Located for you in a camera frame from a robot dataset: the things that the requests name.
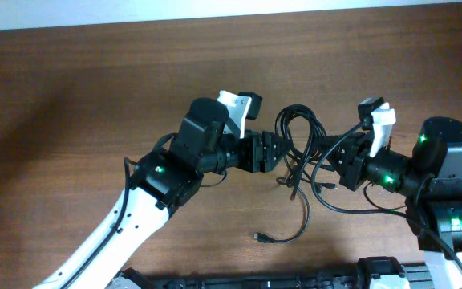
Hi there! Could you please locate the black usb cable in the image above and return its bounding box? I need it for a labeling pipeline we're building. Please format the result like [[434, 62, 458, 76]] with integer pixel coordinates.
[[253, 176, 311, 245]]

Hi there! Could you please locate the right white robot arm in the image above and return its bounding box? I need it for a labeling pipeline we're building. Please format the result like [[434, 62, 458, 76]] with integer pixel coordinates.
[[317, 116, 462, 288]]

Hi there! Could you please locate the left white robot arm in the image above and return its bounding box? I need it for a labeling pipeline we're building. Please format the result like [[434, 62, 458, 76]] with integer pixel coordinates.
[[38, 98, 293, 288]]

